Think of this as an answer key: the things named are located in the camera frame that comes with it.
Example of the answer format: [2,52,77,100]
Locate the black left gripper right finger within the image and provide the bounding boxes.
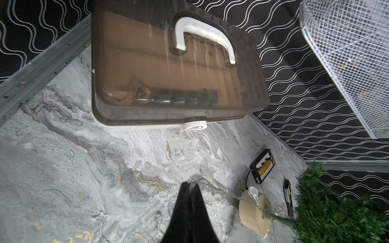
[189,183,219,243]

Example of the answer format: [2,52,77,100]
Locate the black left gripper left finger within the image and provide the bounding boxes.
[161,182,190,243]

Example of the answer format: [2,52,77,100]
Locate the clear string lights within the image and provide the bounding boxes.
[91,179,274,243]

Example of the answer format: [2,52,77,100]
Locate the small green christmas tree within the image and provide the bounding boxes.
[238,162,389,243]

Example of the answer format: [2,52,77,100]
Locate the black grey utility knife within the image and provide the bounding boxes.
[283,179,293,218]

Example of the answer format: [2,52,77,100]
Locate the brown lid white storage box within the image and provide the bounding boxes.
[91,1,269,131]

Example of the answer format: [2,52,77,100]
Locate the white wire mesh basket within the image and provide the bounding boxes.
[299,1,389,139]

